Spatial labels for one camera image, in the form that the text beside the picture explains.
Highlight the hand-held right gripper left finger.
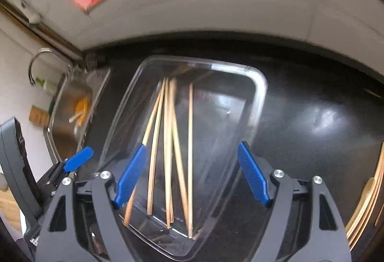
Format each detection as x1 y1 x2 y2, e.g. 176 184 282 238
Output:
35 144 148 262

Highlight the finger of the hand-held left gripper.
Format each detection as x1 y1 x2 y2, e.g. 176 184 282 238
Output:
63 146 94 173

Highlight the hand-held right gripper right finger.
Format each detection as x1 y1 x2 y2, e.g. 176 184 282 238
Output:
236 141 352 262

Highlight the clear plastic container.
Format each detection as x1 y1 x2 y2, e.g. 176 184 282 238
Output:
96 55 268 261

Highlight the wooden spoon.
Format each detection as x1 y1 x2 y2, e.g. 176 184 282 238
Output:
345 176 377 235

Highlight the stainless steel sink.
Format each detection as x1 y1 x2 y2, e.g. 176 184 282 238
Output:
43 68 111 163

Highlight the green white soap dispenser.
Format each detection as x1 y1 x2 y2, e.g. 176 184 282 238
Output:
36 77 57 94

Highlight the steel wool scrubber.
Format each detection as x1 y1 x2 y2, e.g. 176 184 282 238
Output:
85 53 99 69

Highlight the chrome faucet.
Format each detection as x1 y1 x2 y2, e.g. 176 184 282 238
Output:
28 48 75 87

